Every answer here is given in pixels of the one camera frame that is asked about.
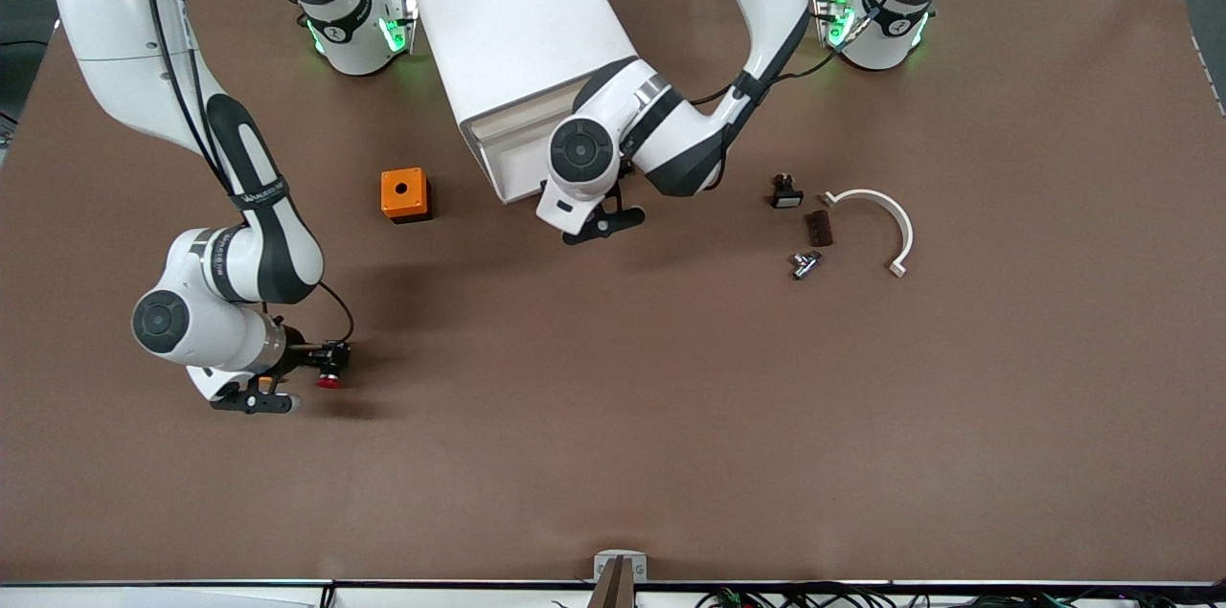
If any white plastic drawer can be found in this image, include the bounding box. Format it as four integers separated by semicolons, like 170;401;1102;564
484;134;555;185
494;158;549;205
463;81;580;143
473;110;561;164

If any orange button enclosure box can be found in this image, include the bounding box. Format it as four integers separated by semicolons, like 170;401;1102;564
380;168;433;224

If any grey metal table bracket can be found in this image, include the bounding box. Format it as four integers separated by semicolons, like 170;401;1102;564
586;549;649;608

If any white semicircular clamp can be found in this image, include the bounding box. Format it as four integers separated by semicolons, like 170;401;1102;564
821;189;916;279

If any white drawer cabinet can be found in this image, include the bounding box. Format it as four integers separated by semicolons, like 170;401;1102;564
400;0;638;207

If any black cable bundle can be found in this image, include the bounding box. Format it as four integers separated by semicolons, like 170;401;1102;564
694;582;1226;608

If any white table edge rail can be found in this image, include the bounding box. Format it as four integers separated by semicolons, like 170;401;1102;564
0;577;1226;608

